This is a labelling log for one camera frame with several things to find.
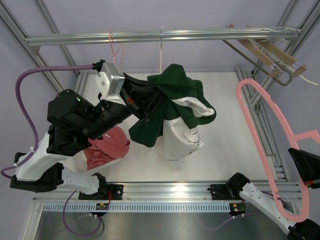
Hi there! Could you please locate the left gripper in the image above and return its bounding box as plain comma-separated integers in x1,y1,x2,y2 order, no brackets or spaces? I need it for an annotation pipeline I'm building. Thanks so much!
80,73,173,141

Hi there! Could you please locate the thick pink plastic hanger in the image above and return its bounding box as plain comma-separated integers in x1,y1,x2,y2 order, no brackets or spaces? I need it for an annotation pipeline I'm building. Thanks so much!
235,77,320,223

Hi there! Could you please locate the green and white t shirt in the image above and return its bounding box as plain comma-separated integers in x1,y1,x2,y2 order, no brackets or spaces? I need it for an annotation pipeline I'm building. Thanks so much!
128,63,217,161

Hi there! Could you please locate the pink t shirt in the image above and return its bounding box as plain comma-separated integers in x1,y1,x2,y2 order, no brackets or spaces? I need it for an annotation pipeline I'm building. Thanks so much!
84,126,131,171

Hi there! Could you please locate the cream plastic hanger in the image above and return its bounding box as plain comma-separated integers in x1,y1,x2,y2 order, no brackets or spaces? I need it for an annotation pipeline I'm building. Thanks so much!
159,25,164,74

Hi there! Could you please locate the thin pink wire hanger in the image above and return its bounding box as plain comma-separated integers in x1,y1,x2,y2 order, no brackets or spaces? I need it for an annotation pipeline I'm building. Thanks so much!
108,31,126,65

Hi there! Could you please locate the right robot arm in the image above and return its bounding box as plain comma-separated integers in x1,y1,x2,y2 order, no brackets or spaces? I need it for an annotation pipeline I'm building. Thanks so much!
226,148,320,240

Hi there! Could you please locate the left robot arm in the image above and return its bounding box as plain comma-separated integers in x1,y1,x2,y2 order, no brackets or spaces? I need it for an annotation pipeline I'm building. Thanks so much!
10,72,163,200

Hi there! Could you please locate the white plastic basket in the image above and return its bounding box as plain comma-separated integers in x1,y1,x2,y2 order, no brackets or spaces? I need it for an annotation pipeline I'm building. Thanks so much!
63,149,126,176

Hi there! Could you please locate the wooden hangers bundle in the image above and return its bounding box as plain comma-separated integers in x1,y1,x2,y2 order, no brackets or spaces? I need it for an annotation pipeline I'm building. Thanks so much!
223,28,319,87

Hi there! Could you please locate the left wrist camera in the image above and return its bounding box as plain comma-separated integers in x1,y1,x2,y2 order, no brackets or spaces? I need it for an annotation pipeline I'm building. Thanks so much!
92,60,126,106

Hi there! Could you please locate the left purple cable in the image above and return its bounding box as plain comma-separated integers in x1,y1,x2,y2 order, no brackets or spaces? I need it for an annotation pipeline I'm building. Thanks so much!
0,63,97,180

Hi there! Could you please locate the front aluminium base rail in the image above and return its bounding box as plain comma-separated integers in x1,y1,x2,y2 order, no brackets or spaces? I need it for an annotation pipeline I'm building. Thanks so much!
32,181,302,203

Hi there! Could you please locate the white slotted cable duct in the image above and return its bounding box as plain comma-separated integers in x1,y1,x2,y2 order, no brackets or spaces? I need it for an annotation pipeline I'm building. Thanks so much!
43,202,231,213

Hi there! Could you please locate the aluminium clothes rail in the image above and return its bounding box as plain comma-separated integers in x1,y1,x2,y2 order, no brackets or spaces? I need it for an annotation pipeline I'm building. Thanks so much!
24,26,302,47

